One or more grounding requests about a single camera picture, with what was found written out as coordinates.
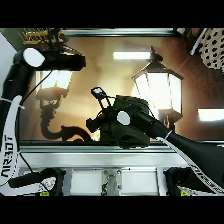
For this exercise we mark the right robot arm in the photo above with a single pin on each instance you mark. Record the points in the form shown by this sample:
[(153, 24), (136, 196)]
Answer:
[(200, 156)]

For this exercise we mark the silver frame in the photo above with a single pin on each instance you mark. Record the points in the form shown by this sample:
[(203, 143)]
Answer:
[(100, 156)]

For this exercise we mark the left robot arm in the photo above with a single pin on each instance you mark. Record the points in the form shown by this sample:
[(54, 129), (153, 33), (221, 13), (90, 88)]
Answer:
[(15, 80)]

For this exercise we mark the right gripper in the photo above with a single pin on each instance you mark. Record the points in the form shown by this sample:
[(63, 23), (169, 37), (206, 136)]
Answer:
[(96, 124)]

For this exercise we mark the brown clothes hanger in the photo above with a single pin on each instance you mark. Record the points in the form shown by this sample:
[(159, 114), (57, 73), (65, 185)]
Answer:
[(35, 36)]

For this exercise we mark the dark green pants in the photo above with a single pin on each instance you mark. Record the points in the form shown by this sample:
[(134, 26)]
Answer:
[(133, 136)]

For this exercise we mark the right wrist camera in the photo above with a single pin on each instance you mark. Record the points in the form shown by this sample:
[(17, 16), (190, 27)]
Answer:
[(99, 91)]

